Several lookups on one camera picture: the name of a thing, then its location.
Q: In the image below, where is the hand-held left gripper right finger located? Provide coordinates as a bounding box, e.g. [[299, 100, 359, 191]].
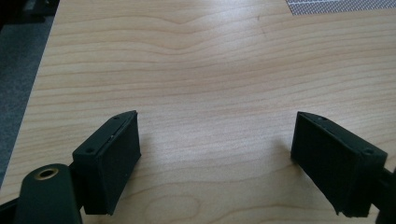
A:
[[290, 110, 389, 218]]

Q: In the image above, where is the dark stand base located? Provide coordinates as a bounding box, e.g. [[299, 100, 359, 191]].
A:
[[0, 0, 61, 32]]

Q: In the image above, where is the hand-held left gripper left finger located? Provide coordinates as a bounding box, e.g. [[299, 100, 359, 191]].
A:
[[71, 109, 142, 217]]

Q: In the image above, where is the grey patterned mat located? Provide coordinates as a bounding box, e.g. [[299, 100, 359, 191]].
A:
[[285, 0, 396, 16]]

